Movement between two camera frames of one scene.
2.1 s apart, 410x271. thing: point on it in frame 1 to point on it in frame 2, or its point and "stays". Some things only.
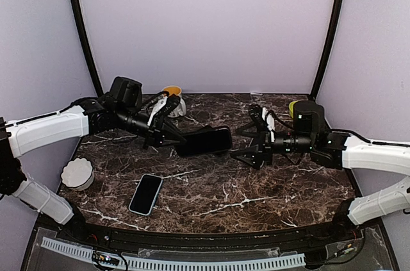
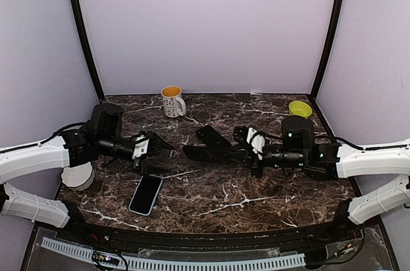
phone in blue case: x=146 y=194 stays
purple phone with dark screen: x=207 y=141 to x=205 y=154
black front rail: x=132 y=238 stays
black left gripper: x=156 y=134 to x=147 y=170
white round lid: x=78 y=174 stays
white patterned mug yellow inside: x=180 y=110 stays
